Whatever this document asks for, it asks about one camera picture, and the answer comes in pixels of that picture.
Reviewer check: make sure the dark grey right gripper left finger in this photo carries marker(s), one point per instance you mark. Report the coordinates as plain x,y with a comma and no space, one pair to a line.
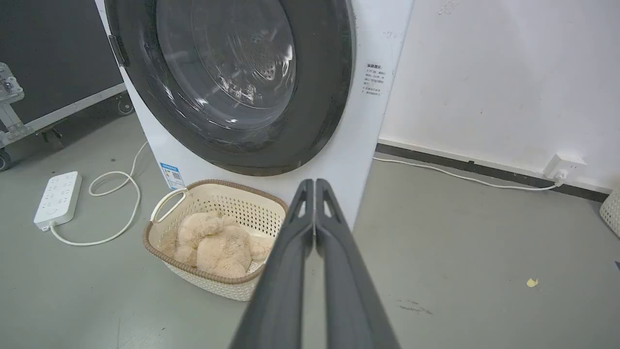
281,291

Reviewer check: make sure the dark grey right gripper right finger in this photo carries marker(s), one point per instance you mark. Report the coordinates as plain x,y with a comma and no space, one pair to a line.
353,291

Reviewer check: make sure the white washing machine body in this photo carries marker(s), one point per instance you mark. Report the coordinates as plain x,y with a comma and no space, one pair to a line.
368,121

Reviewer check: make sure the dark round washing machine door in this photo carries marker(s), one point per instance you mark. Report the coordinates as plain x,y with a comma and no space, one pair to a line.
232,82

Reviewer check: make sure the beige plush teddy toy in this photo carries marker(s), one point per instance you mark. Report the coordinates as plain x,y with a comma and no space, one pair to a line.
218,245

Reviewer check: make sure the cream perforated laundry basket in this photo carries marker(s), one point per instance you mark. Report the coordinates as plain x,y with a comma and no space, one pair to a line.
213,203

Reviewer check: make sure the blue energy label sticker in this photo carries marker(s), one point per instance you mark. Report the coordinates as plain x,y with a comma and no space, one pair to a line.
172,175

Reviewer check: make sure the small yellow scrap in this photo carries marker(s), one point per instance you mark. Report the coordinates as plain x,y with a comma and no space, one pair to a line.
532,282

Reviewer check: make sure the white text warning sticker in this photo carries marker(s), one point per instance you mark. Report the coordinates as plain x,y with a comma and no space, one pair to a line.
374,78

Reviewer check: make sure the white power strip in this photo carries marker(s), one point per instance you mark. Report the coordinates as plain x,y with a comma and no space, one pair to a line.
58,198

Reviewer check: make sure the black flight case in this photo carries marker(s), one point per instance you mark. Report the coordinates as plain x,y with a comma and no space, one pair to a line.
53,58

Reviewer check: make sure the white wall socket plug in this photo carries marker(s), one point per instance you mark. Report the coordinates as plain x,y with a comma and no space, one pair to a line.
563,167

